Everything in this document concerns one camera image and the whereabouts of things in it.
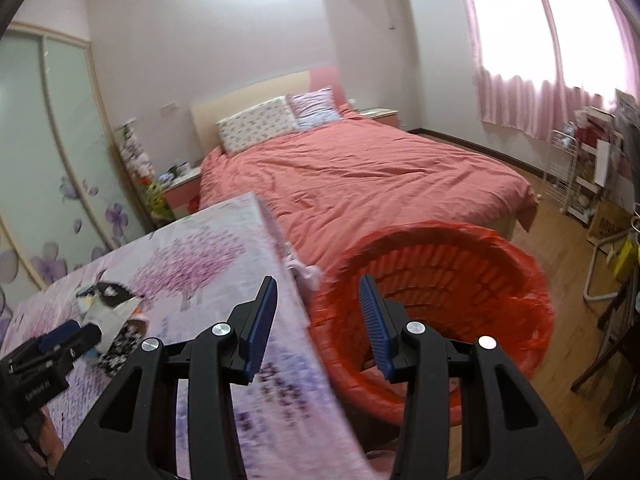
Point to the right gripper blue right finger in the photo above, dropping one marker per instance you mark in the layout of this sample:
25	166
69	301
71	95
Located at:
379	325

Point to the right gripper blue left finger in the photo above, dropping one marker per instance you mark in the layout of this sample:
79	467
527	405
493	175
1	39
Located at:
257	327

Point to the silver snack bag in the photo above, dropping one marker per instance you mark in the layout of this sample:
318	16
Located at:
111	320

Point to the black floral scrunchie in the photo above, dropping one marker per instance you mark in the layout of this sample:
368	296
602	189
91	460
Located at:
127	340

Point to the black polka dot hairbrush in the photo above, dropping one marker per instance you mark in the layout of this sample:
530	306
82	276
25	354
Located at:
108	293

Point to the floral pink purple tablecloth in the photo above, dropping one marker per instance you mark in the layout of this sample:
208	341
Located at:
191	275

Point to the red laundry basket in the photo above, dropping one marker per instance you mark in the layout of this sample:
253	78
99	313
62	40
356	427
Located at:
464	281

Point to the pink nightstand left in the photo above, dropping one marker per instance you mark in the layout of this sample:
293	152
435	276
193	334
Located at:
183	195

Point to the bed with coral duvet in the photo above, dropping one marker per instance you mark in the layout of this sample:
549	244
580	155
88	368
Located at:
333	185

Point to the floral sliding wardrobe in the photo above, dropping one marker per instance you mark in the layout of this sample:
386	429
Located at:
65	201

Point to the nightstand right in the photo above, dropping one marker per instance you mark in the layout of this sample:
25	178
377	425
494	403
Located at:
384	116

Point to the floral white pillow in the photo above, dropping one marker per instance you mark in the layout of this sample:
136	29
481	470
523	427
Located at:
257	124

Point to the cream pink headboard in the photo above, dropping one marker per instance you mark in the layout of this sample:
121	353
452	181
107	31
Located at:
206	115

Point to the striped pink pillow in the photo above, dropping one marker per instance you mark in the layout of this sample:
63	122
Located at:
313	109

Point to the cardboard box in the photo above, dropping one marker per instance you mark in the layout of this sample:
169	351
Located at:
609	219

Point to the pink curtain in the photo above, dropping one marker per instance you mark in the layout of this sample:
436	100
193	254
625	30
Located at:
537	61

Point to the cluttered desk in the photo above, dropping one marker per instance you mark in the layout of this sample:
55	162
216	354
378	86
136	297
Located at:
615	134

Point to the white wire rack shelf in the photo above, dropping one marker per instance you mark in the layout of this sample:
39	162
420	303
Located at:
570	176

